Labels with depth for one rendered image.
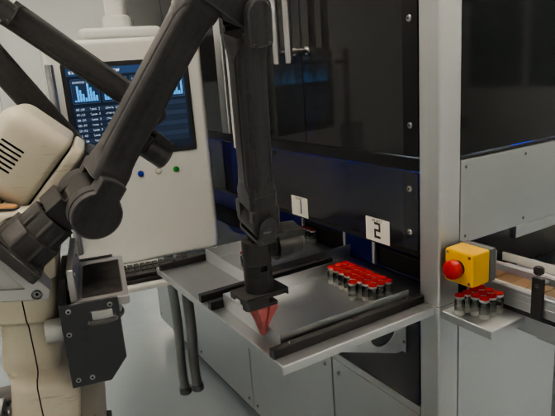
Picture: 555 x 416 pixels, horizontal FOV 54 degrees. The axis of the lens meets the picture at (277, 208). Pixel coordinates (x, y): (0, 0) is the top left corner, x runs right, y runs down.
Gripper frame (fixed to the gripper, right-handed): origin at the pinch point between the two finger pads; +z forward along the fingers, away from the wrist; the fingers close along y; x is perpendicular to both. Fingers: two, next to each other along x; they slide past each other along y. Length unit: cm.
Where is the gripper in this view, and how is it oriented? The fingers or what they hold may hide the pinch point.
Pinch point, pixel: (262, 330)
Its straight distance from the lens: 113.6
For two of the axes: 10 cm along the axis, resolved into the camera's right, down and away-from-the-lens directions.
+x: -5.2, -1.7, 8.3
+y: 8.5, -1.8, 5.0
